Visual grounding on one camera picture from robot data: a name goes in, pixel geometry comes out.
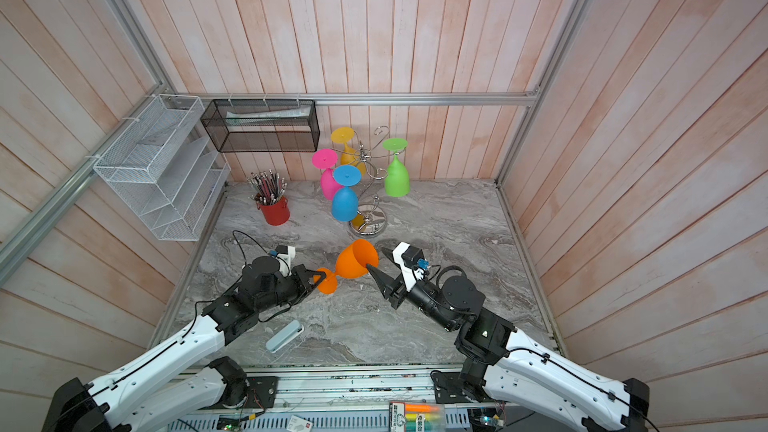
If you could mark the highlighter marker box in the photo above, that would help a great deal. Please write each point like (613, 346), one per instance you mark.
(416, 417)

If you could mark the orange wine glass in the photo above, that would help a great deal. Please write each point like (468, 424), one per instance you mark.
(351, 264)

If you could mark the green wine glass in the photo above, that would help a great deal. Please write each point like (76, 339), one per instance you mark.
(397, 181)

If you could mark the blue wine glass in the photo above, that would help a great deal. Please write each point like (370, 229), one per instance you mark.
(344, 207)

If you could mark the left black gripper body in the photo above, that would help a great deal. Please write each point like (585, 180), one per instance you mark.
(292, 287)

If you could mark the light blue case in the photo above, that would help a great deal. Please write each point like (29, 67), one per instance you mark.
(284, 336)

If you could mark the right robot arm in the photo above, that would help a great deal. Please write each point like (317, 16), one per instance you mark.
(504, 364)

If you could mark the yellow wine glass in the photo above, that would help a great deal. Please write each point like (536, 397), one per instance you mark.
(346, 138)

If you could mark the red pencil cup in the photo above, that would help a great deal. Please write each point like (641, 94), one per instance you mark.
(277, 213)

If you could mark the white mesh wall shelf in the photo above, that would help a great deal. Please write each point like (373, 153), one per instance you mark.
(169, 179)

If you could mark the black mesh wall basket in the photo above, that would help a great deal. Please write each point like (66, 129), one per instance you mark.
(262, 125)

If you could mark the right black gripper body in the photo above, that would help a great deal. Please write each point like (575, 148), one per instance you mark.
(404, 293)

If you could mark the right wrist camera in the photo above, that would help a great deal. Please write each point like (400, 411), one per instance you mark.
(412, 263)

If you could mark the bundle of pencils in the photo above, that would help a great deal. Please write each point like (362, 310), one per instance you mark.
(269, 187)

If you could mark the pink wine glass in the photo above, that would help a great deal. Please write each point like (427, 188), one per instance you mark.
(325, 160)

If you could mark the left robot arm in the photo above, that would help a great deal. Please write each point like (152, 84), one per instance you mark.
(144, 394)

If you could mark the chrome wine glass rack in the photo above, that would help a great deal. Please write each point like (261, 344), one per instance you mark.
(371, 219)

